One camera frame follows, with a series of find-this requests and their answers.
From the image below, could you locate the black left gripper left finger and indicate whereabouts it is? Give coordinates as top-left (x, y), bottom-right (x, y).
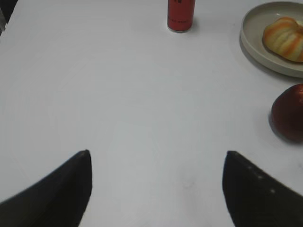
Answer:
top-left (0, 150), bottom-right (92, 227)

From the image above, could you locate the white metal rack frame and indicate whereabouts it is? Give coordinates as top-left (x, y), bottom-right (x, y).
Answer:
top-left (0, 8), bottom-right (7, 35)

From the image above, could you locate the orange striped croissant bread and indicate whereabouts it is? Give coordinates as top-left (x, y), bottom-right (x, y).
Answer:
top-left (262, 17), bottom-right (303, 63)

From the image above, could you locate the beige ceramic plate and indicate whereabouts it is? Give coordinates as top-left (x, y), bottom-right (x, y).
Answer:
top-left (240, 1), bottom-right (303, 78)

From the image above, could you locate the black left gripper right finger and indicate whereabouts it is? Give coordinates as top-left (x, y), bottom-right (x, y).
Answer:
top-left (222, 151), bottom-right (303, 227)

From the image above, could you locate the red apple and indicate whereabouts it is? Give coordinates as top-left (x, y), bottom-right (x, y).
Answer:
top-left (271, 84), bottom-right (303, 143)

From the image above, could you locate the red cola can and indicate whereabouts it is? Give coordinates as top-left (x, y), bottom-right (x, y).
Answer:
top-left (167, 0), bottom-right (196, 33)

